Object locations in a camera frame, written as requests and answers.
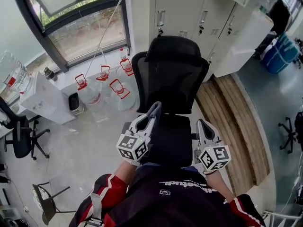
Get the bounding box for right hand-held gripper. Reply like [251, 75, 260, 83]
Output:
[194, 119, 232, 172]

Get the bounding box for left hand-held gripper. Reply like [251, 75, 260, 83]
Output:
[116, 113, 156, 167]

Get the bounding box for black mesh office chair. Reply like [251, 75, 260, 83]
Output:
[122, 35, 210, 168]

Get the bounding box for person's left forearm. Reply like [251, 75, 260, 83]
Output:
[114, 161, 138, 184]

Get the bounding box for person's right forearm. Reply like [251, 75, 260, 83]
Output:
[205, 171, 235, 202]

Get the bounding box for wooden step platform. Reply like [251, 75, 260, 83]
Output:
[195, 74, 270, 196]

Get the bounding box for person's black red shirt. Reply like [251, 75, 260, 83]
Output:
[75, 164, 266, 227]

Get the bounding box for small black white bin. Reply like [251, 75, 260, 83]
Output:
[68, 93, 85, 115]

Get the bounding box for black chair with star base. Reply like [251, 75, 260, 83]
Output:
[278, 111, 303, 155]

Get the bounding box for white cabinet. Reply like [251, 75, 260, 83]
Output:
[213, 8, 275, 78]

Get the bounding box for white water dispenser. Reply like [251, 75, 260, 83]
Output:
[19, 71, 76, 125]

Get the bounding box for dark metal cup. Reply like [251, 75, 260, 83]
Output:
[44, 67, 58, 82]

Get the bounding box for dark framed window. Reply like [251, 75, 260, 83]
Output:
[10, 0, 132, 73]

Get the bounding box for blue wrapped bundle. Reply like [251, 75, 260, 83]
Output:
[260, 32, 301, 75]

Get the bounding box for grey metal lockers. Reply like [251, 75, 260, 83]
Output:
[152, 0, 258, 79]

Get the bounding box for white metal rack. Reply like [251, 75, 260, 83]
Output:
[262, 209, 303, 227]

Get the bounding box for black mesh swivel chair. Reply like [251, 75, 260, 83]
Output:
[0, 98, 51, 160]

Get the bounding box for black stool patterned cushion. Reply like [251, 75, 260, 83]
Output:
[32, 181, 77, 226]

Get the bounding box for large clear water bottle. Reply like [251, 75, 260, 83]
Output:
[0, 51, 33, 95]

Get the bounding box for clear water jug red handle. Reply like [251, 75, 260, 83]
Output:
[96, 65, 112, 97]
[75, 74, 104, 111]
[109, 79, 136, 111]
[116, 58, 134, 80]

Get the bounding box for white harness strap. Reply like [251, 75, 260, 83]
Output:
[81, 192, 104, 227]

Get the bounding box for white window cord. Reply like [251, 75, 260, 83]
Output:
[84, 0, 127, 78]

